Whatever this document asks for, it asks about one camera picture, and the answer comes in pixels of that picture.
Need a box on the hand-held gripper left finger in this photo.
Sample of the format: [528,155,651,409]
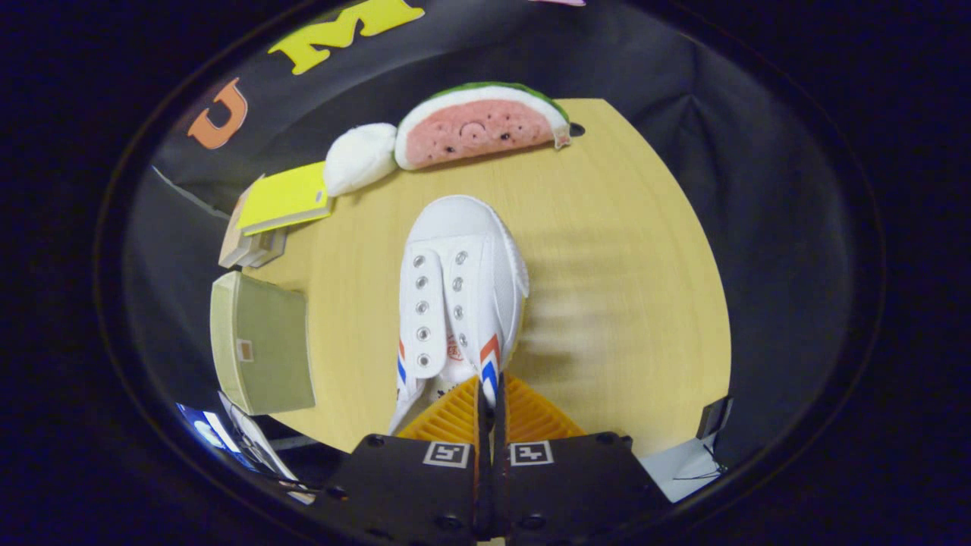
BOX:
[326,375,486,544]

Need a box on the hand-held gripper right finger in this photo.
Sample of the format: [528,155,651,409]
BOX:
[493,373,672,544]

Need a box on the pale green fabric storage box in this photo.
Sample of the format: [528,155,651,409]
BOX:
[210,271,316,416]

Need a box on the white canvas shoe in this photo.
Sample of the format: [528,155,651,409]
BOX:
[388,195,530,437]

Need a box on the white flat panel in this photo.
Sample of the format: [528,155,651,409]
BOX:
[637,436,729,501]

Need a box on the small black block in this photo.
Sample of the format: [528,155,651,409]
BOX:
[698,396,734,441]

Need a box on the white printed sheet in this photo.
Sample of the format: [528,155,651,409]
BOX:
[218,392,316,505]

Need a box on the tablet with blue screen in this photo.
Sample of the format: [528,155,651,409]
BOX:
[176,403,244,456]

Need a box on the grey book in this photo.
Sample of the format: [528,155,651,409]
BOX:
[243,227,288,268]

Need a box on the yellow book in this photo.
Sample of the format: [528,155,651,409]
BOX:
[237,161,335,236]

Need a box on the white plush toy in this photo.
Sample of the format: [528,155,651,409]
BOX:
[324,123,399,198]

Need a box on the watermelon slice plush toy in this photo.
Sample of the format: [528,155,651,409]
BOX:
[394,82,571,171]

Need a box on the black backdrop cloth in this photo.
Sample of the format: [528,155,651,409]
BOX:
[125,0,850,471]

